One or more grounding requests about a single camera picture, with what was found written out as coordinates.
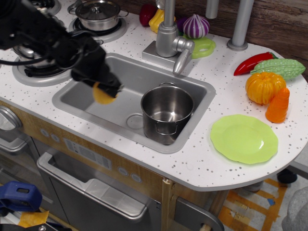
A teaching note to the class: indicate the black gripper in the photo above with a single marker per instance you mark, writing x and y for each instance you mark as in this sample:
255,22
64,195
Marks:
86,59

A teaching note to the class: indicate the yellow toy corn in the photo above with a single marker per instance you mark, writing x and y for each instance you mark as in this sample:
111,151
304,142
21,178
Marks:
100,96

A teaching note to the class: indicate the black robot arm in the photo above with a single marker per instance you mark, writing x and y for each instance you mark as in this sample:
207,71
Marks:
21,23

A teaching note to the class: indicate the grey toy sink basin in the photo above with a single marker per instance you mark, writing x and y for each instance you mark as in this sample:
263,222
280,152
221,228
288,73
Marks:
124,115

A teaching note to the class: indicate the steel pot in sink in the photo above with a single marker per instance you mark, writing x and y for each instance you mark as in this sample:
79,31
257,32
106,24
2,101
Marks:
166,110

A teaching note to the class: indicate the lidded steel pot rear burner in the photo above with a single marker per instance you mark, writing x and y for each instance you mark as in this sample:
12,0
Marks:
97,15

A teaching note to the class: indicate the rear right stove burner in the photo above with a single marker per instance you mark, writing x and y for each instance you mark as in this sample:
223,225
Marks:
101,37

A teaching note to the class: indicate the stove burner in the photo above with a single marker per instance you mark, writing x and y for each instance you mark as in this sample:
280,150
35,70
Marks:
51,6
101,37
39,81

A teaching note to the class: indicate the silver toy faucet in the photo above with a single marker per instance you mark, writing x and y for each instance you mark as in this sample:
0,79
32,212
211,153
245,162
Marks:
169,49

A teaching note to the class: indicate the front stove burner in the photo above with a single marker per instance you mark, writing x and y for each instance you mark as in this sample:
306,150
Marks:
39,81

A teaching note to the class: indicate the yellow toy bell pepper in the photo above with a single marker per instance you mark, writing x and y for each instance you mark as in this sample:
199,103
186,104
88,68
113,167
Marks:
157,19

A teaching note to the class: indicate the dark red toy vegetable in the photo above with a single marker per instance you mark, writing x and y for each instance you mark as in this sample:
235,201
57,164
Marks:
147,12

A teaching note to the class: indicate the lidded steel saucepan front burner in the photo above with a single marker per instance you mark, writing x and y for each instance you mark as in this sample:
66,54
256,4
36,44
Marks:
38,54

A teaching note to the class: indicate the green toy slice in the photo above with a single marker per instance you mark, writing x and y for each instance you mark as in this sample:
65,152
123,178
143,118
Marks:
204,47

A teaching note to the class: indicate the rear left stove burner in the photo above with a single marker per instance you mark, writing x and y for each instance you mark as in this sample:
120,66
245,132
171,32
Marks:
51,6

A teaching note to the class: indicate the purple striped toy onion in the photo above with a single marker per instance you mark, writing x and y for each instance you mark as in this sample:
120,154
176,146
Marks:
196,27

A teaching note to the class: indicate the grey dishwasher door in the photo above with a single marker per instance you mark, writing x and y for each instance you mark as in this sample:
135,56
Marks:
93,201

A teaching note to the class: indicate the grey support pole middle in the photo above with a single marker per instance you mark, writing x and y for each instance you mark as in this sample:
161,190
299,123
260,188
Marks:
211,9

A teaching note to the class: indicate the grey support pole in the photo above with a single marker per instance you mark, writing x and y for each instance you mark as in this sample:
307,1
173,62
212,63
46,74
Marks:
211,9
238,41

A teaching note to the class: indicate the red toy chili pepper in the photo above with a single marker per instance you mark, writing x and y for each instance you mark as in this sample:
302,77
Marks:
249,64

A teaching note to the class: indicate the green plastic plate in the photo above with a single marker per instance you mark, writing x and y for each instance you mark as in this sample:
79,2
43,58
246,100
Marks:
244,139

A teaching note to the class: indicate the grey support pole right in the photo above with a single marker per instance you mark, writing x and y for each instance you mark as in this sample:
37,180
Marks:
238,41

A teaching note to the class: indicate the blue clamp tool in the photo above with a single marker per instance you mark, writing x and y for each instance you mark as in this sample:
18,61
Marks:
20,197

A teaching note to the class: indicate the orange toy pumpkin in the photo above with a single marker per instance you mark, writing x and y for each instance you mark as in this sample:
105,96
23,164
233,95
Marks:
263,87

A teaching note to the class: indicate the orange toy carrot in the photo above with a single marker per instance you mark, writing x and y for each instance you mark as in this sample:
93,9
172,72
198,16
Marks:
278,107

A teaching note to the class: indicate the green toy bitter gourd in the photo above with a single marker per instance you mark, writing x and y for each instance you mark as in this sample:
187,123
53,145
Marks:
287,68

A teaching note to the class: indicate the black caster wheel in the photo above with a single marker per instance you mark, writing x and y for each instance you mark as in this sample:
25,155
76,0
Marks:
286,176

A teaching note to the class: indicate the grey cabinet door handle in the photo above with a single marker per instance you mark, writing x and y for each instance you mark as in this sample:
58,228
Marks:
194,217

